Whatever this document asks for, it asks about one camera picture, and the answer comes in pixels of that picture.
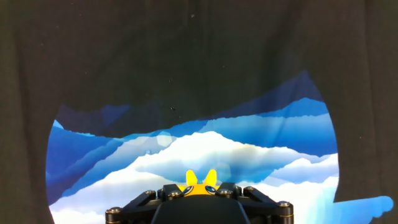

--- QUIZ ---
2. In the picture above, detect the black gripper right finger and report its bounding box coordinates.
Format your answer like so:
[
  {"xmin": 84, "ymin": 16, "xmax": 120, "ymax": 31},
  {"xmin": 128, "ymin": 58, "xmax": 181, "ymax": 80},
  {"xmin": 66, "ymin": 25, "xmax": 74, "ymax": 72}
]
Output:
[{"xmin": 215, "ymin": 182, "xmax": 295, "ymax": 224}]

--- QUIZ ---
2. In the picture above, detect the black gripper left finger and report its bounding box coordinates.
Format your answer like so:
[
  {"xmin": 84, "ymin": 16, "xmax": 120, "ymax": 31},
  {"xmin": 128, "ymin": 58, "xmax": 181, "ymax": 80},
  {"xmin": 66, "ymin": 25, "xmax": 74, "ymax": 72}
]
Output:
[{"xmin": 104, "ymin": 184, "xmax": 185, "ymax": 224}]

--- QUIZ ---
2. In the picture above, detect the yellow octopus toy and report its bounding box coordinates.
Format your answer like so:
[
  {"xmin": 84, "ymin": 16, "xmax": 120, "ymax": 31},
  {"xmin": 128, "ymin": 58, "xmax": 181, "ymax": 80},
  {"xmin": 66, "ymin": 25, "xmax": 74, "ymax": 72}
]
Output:
[{"xmin": 177, "ymin": 169, "xmax": 222, "ymax": 198}]

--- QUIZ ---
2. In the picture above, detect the black cloth with mountain print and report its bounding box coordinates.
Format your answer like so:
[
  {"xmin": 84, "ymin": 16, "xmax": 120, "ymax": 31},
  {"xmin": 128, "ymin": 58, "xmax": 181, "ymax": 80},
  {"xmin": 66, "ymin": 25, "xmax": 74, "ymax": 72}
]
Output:
[{"xmin": 0, "ymin": 0, "xmax": 398, "ymax": 224}]

